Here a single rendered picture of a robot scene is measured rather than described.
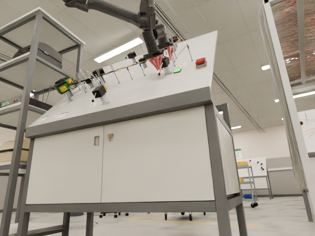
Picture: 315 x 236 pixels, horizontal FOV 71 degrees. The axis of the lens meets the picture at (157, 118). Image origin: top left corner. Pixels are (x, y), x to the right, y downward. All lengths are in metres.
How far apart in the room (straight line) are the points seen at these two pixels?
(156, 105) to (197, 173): 0.36
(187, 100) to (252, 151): 11.38
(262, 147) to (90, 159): 11.35
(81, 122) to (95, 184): 0.34
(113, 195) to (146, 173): 0.20
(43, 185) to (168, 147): 0.80
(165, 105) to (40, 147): 0.87
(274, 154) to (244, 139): 1.54
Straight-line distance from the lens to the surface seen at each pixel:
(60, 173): 1.38
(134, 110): 1.09
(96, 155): 1.22
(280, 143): 12.18
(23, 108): 1.72
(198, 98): 0.97
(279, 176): 12.05
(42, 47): 2.10
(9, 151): 1.79
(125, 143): 1.12
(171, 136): 1.01
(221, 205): 0.93
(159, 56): 1.21
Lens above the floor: 0.44
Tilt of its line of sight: 18 degrees up
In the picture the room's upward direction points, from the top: 2 degrees counter-clockwise
